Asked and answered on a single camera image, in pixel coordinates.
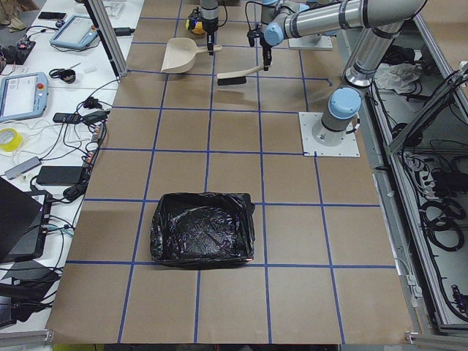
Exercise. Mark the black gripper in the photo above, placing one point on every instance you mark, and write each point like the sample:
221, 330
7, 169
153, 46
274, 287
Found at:
210, 26
266, 49

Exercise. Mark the white hand brush black bristles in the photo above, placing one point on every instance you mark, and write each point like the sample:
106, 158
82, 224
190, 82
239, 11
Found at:
236, 77

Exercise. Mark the beige plastic dustpan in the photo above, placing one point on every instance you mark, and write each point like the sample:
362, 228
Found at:
180, 55

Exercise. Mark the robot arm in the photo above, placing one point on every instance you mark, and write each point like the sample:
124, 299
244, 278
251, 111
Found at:
380, 21
209, 3

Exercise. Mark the black bag lined bin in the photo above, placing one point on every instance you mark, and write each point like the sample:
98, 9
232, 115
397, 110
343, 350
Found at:
203, 230

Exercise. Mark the far blue teach pendant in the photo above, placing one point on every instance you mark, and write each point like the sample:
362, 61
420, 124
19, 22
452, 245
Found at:
76, 34

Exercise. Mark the blue teach pendant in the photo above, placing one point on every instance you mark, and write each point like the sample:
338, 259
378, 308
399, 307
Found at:
76, 34
24, 96

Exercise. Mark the crumpled white cloth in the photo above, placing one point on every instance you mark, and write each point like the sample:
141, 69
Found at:
401, 78

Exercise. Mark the small black bowl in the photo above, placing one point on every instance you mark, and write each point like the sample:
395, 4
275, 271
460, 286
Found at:
68, 76

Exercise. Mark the black scissors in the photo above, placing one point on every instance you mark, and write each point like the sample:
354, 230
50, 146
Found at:
54, 73

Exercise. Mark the black smartphone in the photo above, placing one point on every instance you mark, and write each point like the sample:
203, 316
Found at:
52, 15

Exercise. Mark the near blue teach pendant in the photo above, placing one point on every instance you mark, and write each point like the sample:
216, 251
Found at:
24, 96

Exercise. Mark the black power brick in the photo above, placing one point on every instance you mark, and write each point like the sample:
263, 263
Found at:
59, 175

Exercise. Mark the grey usb hub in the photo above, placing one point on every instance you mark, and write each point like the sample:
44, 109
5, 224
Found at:
23, 168

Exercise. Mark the yellow tape roll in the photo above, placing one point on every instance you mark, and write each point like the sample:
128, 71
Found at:
10, 139

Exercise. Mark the black laptop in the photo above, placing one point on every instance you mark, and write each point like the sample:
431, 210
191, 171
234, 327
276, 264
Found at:
24, 216

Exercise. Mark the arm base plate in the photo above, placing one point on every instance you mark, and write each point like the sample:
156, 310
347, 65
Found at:
319, 141
311, 42

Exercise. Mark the aluminium frame post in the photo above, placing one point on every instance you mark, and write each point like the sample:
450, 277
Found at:
108, 38

